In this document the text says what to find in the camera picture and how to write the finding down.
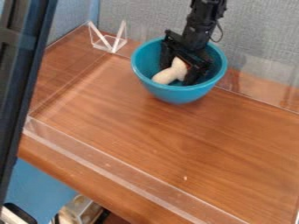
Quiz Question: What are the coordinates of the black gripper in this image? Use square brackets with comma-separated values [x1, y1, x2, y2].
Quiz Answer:
[159, 17, 215, 86]

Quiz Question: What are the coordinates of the white brown toy mushroom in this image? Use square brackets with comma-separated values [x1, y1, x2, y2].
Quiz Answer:
[152, 57, 188, 85]

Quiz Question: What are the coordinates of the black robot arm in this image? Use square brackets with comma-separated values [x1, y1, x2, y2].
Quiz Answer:
[152, 0, 227, 86]

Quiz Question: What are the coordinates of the blue bowl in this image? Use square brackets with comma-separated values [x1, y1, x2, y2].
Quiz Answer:
[131, 37, 228, 104]

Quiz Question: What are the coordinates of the clear acrylic back barrier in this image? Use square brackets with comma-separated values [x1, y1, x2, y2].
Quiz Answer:
[217, 46, 299, 114]

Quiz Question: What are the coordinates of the clear acrylic barrier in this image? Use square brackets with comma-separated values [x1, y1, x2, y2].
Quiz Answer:
[23, 116, 249, 224]
[217, 46, 299, 114]

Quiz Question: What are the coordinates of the clear acrylic front barrier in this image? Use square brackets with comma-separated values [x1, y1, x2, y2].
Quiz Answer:
[23, 116, 249, 224]

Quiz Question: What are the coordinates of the clear box below table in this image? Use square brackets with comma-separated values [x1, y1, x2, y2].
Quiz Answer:
[53, 194, 103, 224]

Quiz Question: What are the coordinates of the black white object below table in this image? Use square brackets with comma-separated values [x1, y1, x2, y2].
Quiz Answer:
[0, 203, 37, 224]

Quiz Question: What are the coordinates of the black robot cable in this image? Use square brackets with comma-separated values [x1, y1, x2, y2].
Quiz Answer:
[209, 20, 224, 44]

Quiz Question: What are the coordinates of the clear acrylic corner bracket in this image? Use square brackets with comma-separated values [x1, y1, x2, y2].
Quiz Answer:
[88, 20, 127, 53]

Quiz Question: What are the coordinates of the dark blue foreground post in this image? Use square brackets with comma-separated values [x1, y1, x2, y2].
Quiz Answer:
[0, 0, 59, 206]

